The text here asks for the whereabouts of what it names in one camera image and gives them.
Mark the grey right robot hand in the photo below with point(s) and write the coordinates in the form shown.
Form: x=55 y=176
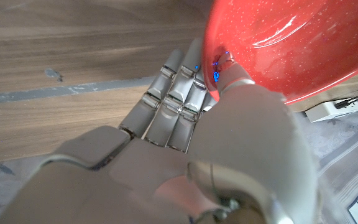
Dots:
x=166 y=168

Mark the red bowl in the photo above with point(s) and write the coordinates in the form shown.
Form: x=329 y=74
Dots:
x=291 y=46

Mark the white power strip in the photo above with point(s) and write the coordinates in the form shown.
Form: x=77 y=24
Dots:
x=328 y=111

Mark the grey tape outline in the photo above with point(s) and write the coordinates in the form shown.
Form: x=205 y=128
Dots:
x=57 y=91

